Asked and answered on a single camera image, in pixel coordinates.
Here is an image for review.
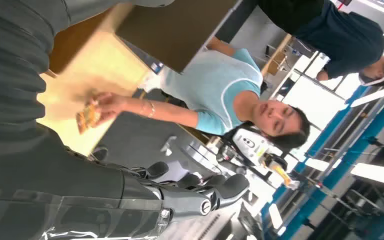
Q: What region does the seated person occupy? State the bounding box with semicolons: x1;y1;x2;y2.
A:
90;35;312;153

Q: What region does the standing person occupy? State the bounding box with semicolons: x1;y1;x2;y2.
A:
256;0;384;89

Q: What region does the grey laptop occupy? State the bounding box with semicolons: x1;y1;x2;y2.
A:
115;0;243;74

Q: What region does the person's bracelet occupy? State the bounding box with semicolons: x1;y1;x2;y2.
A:
138;100;156;119

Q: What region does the blue steel gantry frame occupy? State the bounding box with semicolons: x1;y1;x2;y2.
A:
261;31;384;240

